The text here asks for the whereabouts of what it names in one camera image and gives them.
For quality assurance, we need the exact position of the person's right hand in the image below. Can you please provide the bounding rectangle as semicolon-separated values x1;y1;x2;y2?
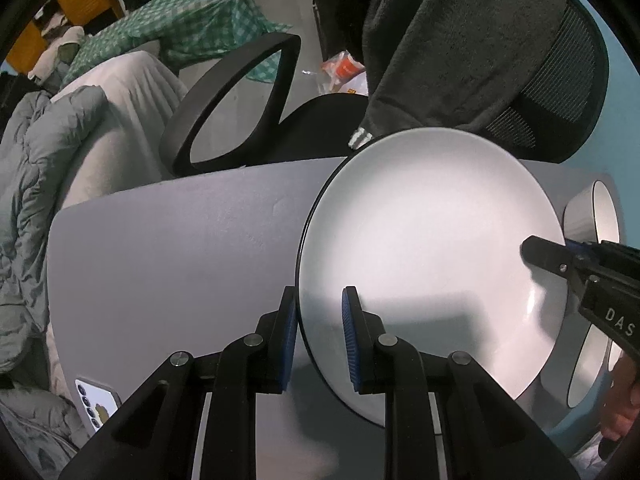
600;355;640;442

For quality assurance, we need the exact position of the beige bed sheet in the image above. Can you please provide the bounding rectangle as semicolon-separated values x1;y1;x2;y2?
50;51;190;211

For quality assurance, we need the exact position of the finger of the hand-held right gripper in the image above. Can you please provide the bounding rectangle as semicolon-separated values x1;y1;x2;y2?
521;235;601;306
566;239;601;261

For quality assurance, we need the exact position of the white plate with black rim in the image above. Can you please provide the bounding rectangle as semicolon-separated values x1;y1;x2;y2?
295;127;571;428

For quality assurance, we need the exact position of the white smartphone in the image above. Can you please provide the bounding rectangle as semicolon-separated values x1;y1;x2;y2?
75;377;123;436

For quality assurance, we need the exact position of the orange snack packet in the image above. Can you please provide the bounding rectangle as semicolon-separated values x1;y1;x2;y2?
320;52;368;96

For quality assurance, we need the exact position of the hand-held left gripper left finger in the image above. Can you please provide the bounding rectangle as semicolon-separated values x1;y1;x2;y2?
57;285;301;480

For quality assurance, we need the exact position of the green checkered cloth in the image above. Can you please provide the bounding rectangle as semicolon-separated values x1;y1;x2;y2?
64;0;293;83

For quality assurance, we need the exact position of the orange wooden wardrobe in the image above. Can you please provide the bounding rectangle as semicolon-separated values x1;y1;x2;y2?
7;0;126;71

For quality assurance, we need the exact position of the grey quilted blanket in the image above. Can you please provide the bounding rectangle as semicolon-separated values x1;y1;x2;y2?
0;85;108;461

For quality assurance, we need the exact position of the beige plush toy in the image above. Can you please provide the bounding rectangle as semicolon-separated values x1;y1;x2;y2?
27;25;86;81

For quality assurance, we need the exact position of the dark grey garment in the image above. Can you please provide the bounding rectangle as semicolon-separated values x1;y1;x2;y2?
345;0;573;150

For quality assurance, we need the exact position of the black mesh office chair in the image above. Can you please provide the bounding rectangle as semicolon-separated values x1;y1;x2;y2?
160;0;608;178

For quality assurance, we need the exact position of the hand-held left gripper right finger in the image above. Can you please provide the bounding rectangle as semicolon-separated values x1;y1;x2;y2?
341;285;581;480

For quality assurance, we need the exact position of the black hanging coat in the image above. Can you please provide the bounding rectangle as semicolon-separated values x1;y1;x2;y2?
300;0;373;96

